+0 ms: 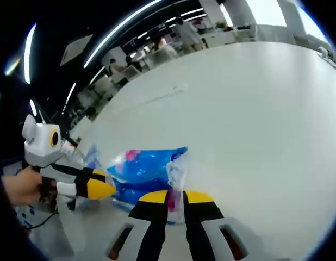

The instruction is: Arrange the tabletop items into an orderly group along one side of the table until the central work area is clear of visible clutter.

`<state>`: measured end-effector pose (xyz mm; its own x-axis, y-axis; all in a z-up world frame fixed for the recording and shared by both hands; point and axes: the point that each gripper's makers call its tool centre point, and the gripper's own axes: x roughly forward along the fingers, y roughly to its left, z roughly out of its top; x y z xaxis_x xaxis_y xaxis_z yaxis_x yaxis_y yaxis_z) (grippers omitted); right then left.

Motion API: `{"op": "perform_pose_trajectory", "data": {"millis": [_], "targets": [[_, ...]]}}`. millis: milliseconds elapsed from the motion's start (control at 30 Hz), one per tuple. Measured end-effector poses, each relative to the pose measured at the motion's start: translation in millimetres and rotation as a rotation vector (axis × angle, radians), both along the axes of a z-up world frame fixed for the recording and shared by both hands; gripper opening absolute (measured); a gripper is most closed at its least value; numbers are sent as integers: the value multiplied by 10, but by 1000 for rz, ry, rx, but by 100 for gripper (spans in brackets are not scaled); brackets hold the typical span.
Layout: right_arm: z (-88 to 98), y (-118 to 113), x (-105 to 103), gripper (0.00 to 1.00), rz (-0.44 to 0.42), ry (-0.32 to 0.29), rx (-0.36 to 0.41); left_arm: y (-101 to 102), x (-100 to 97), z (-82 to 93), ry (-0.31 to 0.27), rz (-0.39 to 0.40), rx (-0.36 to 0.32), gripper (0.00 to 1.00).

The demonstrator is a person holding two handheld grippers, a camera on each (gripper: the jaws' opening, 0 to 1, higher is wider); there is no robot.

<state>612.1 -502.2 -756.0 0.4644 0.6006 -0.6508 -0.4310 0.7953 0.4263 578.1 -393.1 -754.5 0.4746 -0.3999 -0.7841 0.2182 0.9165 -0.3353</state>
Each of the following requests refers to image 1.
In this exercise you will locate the blue tissue pack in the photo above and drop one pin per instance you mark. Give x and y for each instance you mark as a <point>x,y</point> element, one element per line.
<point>146,171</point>

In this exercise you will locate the person's left hand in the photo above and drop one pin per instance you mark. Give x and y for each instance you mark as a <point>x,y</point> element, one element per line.
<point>21,187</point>

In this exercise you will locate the short ceiling light strip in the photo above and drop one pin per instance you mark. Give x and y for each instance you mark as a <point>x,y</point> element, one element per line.
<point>28,54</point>

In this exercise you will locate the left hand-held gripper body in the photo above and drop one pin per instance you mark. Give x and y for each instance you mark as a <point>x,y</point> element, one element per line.
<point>40,144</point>

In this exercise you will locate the clear plastic water bottle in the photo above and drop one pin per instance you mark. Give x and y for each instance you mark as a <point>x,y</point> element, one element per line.
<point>68,149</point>

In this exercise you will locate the long ceiling light strip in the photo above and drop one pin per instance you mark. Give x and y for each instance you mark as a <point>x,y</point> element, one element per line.
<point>116,32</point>

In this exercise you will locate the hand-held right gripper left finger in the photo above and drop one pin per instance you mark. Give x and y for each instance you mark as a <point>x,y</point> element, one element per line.
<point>154,225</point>

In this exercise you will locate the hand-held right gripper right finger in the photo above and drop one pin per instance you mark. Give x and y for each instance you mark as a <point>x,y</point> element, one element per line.
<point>200,225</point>

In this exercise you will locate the white table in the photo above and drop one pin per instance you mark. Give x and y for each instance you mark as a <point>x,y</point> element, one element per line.
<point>238,136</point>

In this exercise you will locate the square ceiling panel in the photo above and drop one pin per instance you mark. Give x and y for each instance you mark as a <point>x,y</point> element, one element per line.
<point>75,50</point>

